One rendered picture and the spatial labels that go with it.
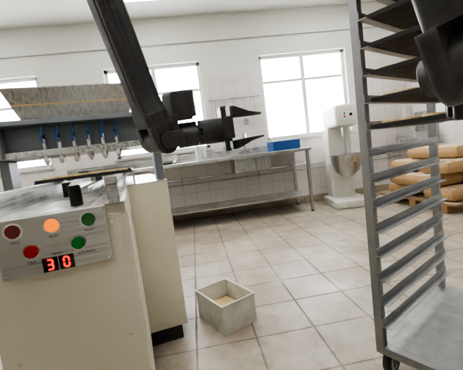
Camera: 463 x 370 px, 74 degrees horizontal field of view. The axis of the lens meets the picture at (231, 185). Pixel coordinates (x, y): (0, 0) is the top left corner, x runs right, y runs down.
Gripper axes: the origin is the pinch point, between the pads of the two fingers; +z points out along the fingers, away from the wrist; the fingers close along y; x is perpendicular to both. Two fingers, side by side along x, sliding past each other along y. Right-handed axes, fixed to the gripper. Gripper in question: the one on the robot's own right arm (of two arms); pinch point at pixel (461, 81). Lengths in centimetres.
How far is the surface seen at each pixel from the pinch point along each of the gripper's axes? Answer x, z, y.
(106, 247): -73, 5, 25
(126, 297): -74, 8, 40
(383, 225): -7, 69, 40
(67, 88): -131, 54, -32
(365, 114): -10, 65, 0
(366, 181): -11, 65, 23
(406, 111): 67, 525, -17
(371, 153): -9, 66, 13
